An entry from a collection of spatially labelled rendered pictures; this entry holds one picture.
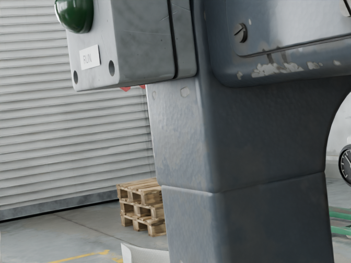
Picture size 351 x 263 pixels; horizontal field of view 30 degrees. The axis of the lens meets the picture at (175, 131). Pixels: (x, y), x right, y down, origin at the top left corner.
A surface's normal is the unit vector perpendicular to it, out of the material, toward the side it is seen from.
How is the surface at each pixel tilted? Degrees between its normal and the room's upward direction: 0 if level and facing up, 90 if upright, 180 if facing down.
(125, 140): 91
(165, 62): 90
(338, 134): 90
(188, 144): 90
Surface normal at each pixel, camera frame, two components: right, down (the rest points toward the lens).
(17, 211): 0.45, 0.00
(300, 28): -0.89, 0.13
